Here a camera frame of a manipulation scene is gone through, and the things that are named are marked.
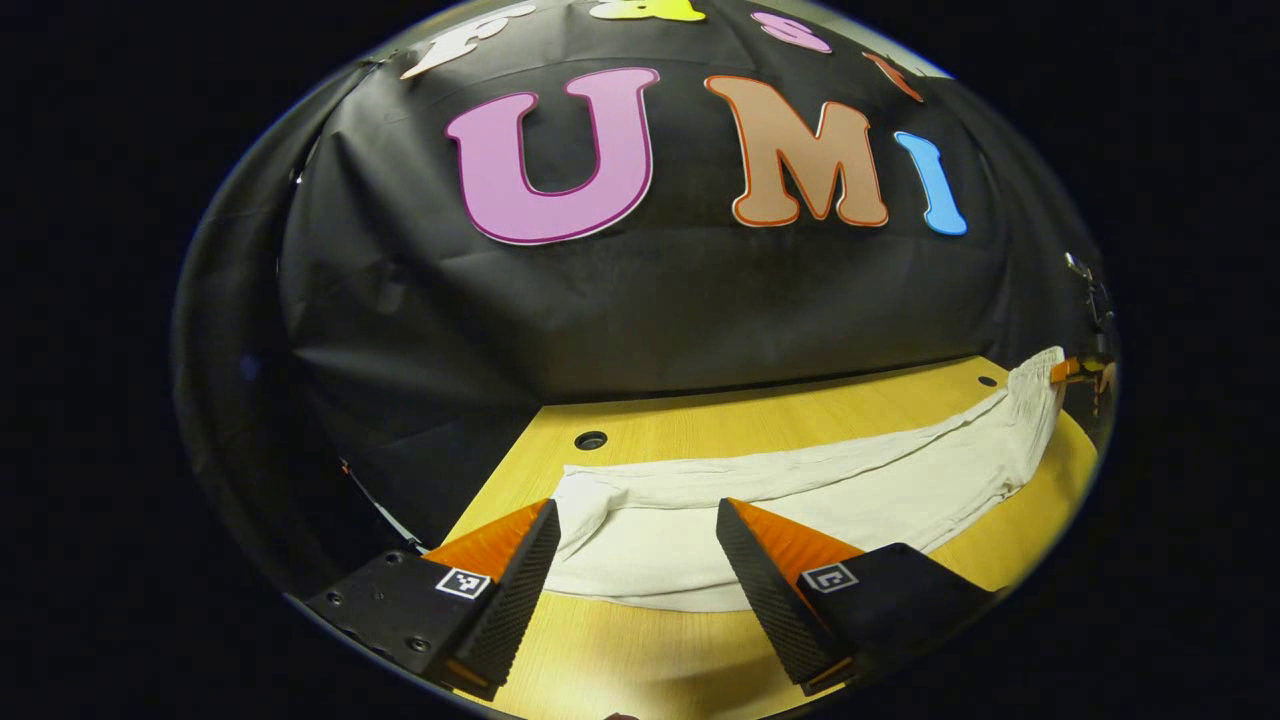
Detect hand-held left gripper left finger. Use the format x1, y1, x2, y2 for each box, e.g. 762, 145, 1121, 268
304, 497, 564, 702

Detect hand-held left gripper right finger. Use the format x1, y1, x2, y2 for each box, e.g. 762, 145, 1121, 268
715, 496, 1002, 699

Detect cream white jeans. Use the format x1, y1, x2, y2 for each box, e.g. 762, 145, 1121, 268
545, 346, 1069, 613

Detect black backdrop cloth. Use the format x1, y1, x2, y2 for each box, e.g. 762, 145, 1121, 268
172, 0, 1111, 601

